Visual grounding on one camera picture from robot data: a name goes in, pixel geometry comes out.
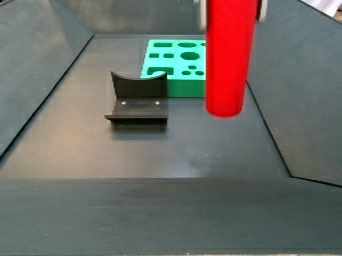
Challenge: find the red cylinder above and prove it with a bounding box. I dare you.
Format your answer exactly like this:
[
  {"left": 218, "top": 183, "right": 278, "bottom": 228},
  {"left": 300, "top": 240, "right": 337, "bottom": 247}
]
[{"left": 206, "top": 0, "right": 258, "bottom": 117}]

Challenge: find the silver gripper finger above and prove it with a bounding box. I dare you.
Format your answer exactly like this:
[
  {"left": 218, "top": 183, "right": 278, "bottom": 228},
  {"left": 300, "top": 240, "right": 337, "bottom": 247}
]
[
  {"left": 198, "top": 0, "right": 207, "bottom": 31},
  {"left": 258, "top": 0, "right": 269, "bottom": 22}
]

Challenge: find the green shape sorter board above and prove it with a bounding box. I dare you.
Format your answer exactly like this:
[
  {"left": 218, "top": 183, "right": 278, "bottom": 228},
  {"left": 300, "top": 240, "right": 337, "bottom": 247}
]
[{"left": 141, "top": 39, "right": 206, "bottom": 98}]

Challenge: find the black curved holder bracket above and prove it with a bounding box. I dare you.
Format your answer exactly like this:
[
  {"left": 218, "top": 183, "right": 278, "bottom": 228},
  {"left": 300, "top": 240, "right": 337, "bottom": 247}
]
[{"left": 105, "top": 72, "right": 169, "bottom": 124}]

